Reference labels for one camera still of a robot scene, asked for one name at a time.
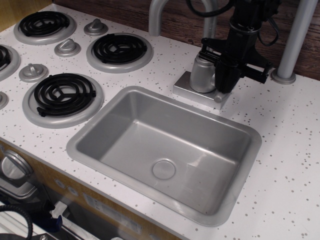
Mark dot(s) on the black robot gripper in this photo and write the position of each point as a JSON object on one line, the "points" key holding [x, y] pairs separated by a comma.
{"points": [[236, 57]]}

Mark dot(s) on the silver faucet lever handle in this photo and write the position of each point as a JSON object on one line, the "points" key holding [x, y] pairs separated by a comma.
{"points": [[217, 95]]}

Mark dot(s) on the silver gooseneck faucet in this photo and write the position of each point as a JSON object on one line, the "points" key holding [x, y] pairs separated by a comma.
{"points": [[194, 85]]}

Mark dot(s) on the grey support pole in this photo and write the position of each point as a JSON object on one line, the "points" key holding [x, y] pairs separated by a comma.
{"points": [[284, 74]]}

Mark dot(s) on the grey plastic sink basin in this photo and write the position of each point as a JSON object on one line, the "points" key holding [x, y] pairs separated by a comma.
{"points": [[189, 160]]}

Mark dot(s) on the black back-right burner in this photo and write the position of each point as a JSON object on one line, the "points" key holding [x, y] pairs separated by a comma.
{"points": [[119, 53]]}

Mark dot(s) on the silver top stove knob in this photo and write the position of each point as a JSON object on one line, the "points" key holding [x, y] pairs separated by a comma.
{"points": [[95, 28]]}

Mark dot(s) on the silver middle stove knob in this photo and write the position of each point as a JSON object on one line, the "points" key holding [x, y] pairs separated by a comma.
{"points": [[67, 48]]}

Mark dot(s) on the black front-right burner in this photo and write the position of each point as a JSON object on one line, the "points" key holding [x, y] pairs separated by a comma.
{"points": [[62, 100]]}

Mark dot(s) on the black back-left burner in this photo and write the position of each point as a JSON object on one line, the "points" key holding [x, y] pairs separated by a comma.
{"points": [[44, 28]]}

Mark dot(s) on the silver lower stove knob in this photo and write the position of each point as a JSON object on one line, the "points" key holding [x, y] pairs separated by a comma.
{"points": [[33, 73]]}

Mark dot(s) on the black left edge burner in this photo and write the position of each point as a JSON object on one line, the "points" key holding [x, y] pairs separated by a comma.
{"points": [[9, 61]]}

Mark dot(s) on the silver edge stove knob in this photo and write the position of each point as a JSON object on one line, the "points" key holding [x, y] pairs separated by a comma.
{"points": [[3, 100]]}

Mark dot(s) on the silver oven dial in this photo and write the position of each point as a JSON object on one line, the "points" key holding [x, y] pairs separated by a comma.
{"points": [[14, 167]]}

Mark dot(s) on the silver oven door handle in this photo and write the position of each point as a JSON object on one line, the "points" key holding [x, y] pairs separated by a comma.
{"points": [[23, 193]]}

